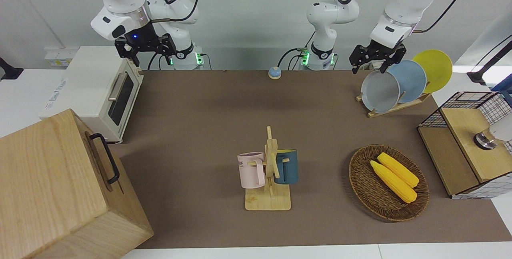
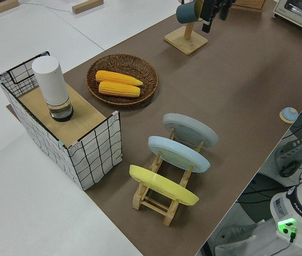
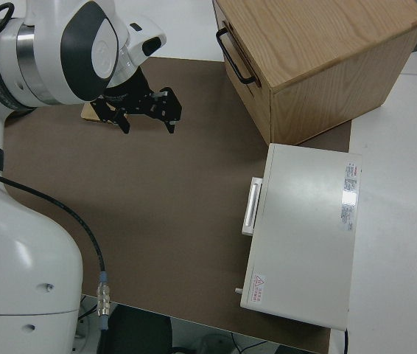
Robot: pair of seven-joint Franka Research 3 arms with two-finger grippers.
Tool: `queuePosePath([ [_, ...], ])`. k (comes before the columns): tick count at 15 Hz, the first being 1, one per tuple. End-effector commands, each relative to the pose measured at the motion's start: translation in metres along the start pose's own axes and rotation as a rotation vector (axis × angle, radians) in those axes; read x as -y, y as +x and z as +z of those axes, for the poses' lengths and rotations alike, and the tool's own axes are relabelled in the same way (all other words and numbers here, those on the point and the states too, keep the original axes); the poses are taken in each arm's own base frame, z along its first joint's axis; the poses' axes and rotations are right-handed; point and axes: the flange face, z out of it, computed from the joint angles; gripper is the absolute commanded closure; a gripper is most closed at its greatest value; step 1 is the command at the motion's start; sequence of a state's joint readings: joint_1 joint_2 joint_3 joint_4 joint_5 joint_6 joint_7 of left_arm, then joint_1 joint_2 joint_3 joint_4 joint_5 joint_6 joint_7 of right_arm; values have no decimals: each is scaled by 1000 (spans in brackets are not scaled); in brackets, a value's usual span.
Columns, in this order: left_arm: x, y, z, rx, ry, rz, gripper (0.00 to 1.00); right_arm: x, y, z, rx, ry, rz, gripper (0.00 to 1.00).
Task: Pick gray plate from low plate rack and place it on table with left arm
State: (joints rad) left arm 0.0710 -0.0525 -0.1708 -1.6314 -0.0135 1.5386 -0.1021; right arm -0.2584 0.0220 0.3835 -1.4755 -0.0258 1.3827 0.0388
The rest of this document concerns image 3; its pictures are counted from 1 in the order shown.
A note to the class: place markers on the wooden mug tree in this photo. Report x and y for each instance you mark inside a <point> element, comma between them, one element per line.
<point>87,112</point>

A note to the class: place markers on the brown table mat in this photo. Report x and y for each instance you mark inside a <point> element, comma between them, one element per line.
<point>157,203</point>

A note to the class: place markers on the wooden drawer cabinet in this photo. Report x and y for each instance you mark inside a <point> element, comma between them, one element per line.
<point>322,55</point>

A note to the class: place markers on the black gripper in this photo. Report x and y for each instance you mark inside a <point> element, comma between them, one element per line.
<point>127,92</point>

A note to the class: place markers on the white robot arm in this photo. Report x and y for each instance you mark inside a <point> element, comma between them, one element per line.
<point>28,258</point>

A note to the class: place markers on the white toaster oven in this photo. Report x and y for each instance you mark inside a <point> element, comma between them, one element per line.
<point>304,239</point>

